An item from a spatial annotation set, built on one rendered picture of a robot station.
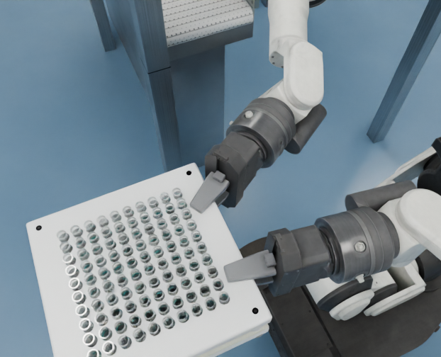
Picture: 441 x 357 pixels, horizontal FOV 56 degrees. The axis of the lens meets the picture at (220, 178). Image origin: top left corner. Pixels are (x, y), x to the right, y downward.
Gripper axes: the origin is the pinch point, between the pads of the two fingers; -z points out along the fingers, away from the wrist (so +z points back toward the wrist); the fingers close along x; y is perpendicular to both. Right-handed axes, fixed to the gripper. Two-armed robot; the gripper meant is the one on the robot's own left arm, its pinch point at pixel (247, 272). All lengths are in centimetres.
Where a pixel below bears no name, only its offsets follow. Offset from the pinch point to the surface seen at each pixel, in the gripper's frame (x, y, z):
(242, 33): 28, 78, 26
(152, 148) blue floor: 103, 103, -5
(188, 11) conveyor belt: 19, 81, 11
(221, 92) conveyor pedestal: 60, 88, 23
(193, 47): 28, 76, 11
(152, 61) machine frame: 20, 64, -2
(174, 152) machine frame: 59, 65, 1
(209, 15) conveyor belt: 19, 78, 16
